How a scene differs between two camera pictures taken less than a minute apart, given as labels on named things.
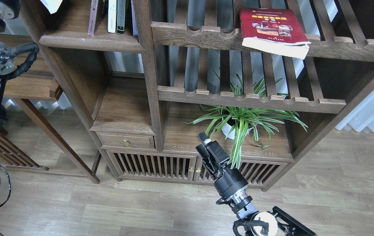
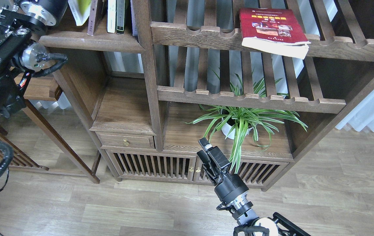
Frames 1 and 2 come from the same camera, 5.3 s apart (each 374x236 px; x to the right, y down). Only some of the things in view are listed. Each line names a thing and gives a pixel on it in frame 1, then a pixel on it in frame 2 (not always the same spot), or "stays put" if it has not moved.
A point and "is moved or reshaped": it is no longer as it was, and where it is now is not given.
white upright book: (112, 16) stays put
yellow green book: (52, 6) is moved or reshaped
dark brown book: (96, 11) stays put
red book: (276, 30) stays put
